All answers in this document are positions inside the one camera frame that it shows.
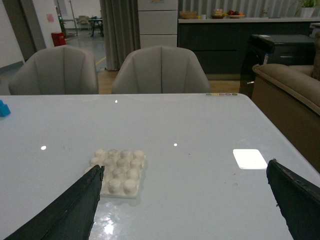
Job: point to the fruit plate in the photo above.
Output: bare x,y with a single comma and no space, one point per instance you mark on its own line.
235,14

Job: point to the potted plant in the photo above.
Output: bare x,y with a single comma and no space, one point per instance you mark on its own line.
307,7

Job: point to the red box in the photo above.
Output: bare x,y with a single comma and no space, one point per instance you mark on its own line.
58,39

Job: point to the dark counter with white top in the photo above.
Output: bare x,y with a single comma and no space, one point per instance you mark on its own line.
221,44

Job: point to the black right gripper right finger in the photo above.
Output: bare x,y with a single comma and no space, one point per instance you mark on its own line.
298,201

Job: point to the grey armchair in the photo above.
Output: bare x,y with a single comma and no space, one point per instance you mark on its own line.
161,70
60,70

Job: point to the brown sofa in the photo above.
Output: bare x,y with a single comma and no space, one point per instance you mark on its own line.
290,97

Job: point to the white studded base plate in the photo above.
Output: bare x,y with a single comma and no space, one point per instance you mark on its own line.
123,171

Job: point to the white drawer cabinet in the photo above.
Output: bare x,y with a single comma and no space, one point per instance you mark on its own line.
158,23

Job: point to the wicker basket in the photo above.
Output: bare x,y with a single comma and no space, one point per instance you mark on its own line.
188,14

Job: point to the blue toy block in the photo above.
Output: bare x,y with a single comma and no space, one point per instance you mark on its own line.
4,109

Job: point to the grey right armchair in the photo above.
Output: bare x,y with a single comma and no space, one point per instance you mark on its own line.
161,70

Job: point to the grey left armchair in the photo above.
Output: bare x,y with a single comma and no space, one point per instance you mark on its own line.
60,70

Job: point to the background work table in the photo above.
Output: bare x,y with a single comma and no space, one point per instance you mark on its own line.
96,24

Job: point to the colour dot sticker strip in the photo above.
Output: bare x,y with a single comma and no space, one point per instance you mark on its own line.
221,94

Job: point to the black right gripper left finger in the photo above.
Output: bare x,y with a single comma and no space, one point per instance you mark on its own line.
68,217

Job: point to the grey curtain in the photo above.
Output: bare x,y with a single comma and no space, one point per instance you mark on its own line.
121,30

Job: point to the black side table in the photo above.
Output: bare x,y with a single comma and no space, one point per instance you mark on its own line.
292,49

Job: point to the bread plate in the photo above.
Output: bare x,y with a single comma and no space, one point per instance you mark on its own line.
218,14

